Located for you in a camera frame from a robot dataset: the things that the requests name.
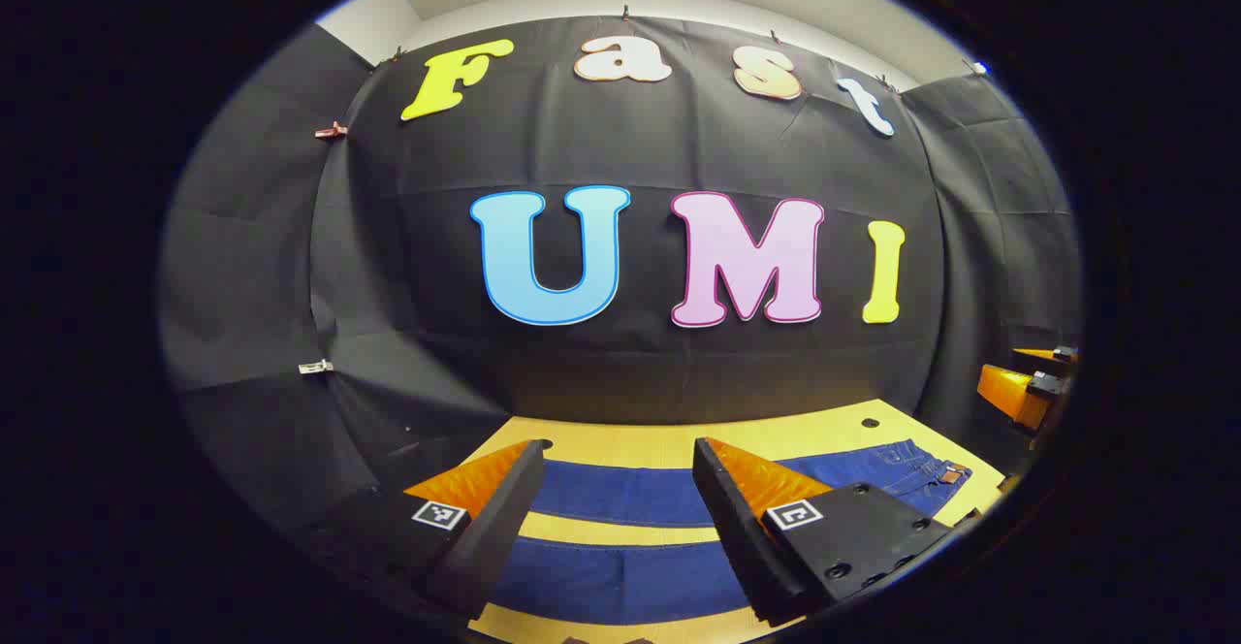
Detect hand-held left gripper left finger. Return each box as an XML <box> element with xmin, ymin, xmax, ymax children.
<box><xmin>296</xmin><ymin>438</ymin><xmax>547</xmax><ymax>623</ymax></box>

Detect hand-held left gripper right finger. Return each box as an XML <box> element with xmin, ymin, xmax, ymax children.
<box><xmin>691</xmin><ymin>436</ymin><xmax>961</xmax><ymax>628</ymax></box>

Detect blue jeans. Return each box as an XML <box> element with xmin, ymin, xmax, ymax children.
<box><xmin>490</xmin><ymin>438</ymin><xmax>973</xmax><ymax>626</ymax></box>

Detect black backdrop cloth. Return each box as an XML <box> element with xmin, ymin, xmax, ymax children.
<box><xmin>160</xmin><ymin>14</ymin><xmax>1085</xmax><ymax>548</ymax></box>

